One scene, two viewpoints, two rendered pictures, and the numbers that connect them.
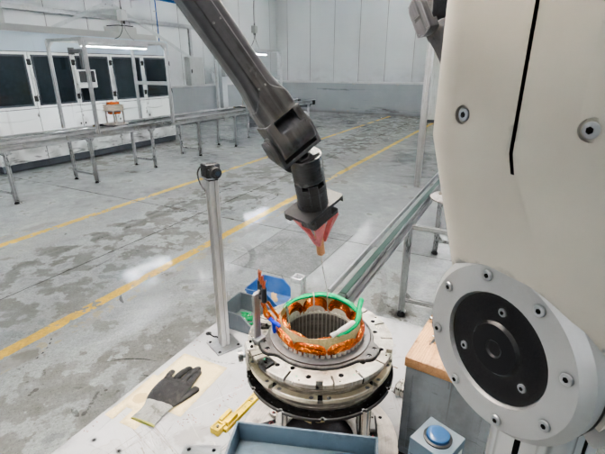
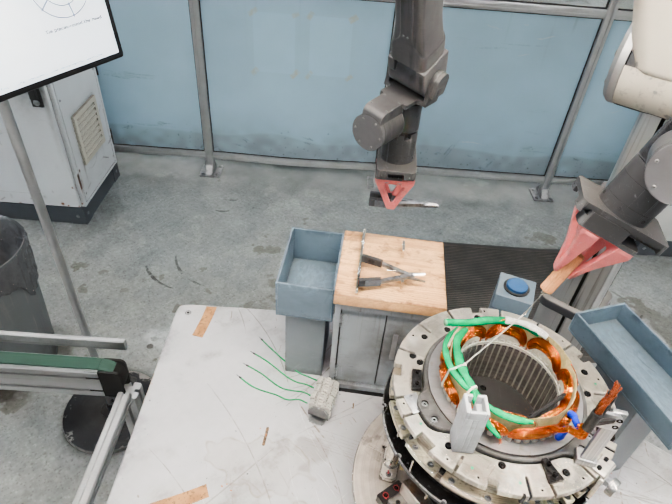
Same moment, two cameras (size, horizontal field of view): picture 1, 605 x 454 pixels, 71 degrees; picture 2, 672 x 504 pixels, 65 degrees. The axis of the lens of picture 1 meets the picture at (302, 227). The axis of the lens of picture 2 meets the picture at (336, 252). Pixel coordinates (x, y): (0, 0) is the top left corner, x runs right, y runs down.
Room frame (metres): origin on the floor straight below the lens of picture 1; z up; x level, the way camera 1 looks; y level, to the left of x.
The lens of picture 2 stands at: (1.25, 0.26, 1.72)
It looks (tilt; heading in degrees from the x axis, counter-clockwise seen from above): 40 degrees down; 241
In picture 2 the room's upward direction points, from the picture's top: 5 degrees clockwise
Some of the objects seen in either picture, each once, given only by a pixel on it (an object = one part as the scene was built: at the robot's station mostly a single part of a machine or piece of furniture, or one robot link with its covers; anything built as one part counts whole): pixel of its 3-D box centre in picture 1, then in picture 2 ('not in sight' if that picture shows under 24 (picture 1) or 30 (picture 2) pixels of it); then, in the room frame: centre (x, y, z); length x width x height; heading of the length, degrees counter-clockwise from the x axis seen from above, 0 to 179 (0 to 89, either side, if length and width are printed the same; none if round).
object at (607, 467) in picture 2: (249, 355); (597, 476); (0.75, 0.11, 1.07); 0.04 x 0.02 x 0.05; 15
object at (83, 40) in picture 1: (116, 85); not in sight; (7.09, 2.98, 1.39); 1.56 x 0.82 x 1.29; 153
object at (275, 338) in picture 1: (320, 353); (493, 406); (0.79, -0.04, 1.05); 0.22 x 0.22 x 0.12
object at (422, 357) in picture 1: (460, 351); (391, 271); (0.79, -0.36, 1.05); 0.20 x 0.19 x 0.02; 148
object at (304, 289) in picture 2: not in sight; (309, 308); (0.92, -0.44, 0.92); 0.17 x 0.11 x 0.28; 58
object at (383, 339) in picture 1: (320, 336); (501, 389); (0.79, -0.04, 1.09); 0.32 x 0.32 x 0.01
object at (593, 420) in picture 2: (261, 291); (600, 411); (0.79, 0.09, 1.21); 0.04 x 0.04 x 0.03; 57
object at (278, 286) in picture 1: (271, 293); not in sight; (1.46, 0.12, 0.82); 0.16 x 0.14 x 0.07; 64
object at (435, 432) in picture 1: (437, 434); (517, 285); (0.57, -0.24, 1.04); 0.04 x 0.04 x 0.01
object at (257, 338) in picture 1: (257, 318); (600, 435); (0.77, 0.09, 1.15); 0.03 x 0.02 x 0.12; 139
